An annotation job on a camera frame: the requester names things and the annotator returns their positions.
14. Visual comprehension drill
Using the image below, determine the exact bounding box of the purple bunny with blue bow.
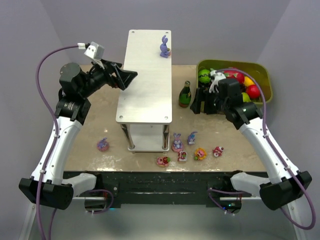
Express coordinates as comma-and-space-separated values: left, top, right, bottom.
187, 131, 198, 146

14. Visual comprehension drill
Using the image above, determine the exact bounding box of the purple bunny with strawberry cake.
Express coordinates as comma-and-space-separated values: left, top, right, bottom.
159, 35, 171, 58

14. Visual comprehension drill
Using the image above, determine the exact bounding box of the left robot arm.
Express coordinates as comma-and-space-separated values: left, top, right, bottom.
18, 60, 138, 210

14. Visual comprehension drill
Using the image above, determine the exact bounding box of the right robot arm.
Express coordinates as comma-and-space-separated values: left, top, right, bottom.
190, 78, 312, 211

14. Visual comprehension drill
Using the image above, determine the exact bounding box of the white two-tier shelf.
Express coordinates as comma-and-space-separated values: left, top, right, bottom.
115, 29, 173, 153

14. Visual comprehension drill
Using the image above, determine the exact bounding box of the green glass bottle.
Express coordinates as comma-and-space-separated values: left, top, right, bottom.
178, 80, 192, 108

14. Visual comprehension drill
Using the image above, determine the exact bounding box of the purple toy grape bunch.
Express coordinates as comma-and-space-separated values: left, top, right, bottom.
199, 84, 247, 93

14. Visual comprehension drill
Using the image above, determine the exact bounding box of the green toy apple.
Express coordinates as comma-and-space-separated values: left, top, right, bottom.
241, 92, 251, 103

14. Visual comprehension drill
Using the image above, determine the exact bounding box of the red toy dragon fruit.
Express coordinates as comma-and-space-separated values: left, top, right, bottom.
223, 67, 245, 84

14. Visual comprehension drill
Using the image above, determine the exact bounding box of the green toy lime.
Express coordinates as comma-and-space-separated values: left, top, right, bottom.
198, 69, 211, 84

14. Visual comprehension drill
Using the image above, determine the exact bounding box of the red toy apple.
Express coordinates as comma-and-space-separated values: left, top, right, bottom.
245, 84, 261, 99

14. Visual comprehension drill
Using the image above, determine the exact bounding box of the yellow toy lemon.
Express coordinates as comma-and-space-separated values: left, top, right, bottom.
243, 76, 255, 88

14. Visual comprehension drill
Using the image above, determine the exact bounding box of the red pink bear toy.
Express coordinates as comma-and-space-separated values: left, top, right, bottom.
212, 146, 224, 158

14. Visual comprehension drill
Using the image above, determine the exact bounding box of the pink yellow bear toy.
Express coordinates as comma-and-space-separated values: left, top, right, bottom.
193, 147, 207, 161

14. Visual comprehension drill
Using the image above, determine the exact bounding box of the olive green plastic bin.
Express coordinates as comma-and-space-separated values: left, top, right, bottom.
196, 59, 273, 103

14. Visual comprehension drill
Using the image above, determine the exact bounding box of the red white strawberry toy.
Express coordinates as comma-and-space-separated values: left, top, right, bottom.
177, 151, 188, 162

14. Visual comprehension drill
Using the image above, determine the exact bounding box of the pink strawberry donut toy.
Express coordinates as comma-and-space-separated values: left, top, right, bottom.
156, 156, 171, 167

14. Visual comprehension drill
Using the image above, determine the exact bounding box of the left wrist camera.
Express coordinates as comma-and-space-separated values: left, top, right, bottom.
77, 41, 105, 70

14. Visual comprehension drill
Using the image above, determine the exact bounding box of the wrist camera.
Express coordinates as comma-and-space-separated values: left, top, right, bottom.
77, 41, 105, 70
208, 68, 226, 93

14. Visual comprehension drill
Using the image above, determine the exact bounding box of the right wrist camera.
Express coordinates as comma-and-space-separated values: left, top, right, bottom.
208, 68, 226, 93

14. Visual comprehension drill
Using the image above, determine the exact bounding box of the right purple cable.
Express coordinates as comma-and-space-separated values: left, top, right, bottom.
208, 68, 317, 231

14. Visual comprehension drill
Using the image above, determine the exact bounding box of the purple cable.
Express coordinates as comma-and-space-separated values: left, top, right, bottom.
208, 68, 317, 231
34, 44, 115, 240

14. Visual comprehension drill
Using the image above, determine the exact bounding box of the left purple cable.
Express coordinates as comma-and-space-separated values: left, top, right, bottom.
34, 44, 115, 240

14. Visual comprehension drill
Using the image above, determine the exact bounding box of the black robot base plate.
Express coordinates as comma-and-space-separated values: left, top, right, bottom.
62, 170, 252, 210

